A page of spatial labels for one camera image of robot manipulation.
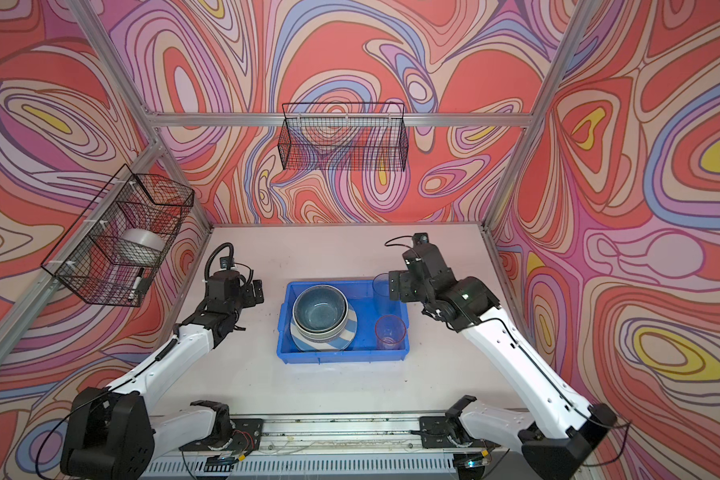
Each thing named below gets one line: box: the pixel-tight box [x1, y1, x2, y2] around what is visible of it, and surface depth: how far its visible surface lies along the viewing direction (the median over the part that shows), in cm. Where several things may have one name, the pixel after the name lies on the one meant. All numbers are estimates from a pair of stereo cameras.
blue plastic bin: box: [276, 278, 410, 364], surface depth 86 cm
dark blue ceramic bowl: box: [292, 285, 347, 332], surface depth 86 cm
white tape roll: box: [115, 228, 166, 265], surface depth 74 cm
